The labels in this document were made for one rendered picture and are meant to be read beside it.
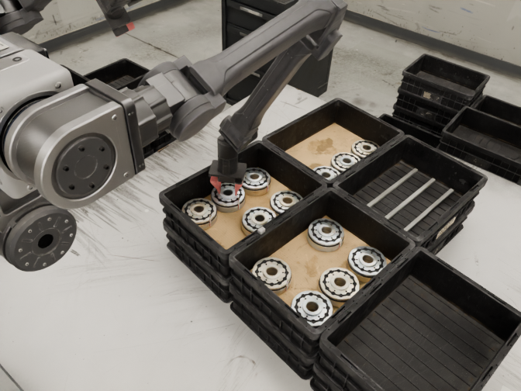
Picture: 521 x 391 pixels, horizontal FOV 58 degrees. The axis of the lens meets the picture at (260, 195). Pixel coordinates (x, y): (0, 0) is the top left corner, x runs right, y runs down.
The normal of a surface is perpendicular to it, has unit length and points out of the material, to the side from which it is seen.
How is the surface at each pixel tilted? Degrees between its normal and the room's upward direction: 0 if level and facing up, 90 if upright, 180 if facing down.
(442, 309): 0
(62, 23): 90
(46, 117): 3
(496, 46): 90
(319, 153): 0
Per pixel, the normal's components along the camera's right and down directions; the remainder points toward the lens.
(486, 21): -0.63, 0.52
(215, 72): 0.26, -0.31
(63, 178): 0.78, 0.45
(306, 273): 0.04, -0.73
